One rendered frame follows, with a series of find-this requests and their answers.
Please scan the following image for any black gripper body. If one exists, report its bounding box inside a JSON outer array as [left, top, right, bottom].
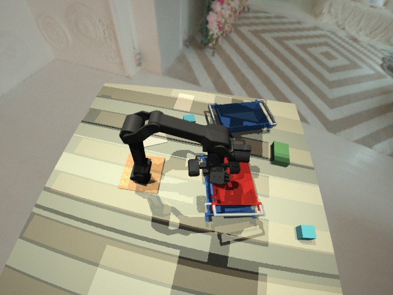
[[188, 157, 240, 177]]

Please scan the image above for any teal cube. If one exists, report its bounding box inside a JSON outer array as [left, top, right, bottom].
[[183, 114, 196, 123], [295, 225, 317, 240]]

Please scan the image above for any beige flat panel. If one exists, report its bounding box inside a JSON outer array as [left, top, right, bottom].
[[143, 132, 168, 147], [173, 93, 195, 112]]

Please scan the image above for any green block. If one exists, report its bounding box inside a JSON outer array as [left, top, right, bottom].
[[271, 141, 290, 167]]

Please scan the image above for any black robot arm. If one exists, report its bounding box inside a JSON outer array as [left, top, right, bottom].
[[119, 111, 251, 186]]

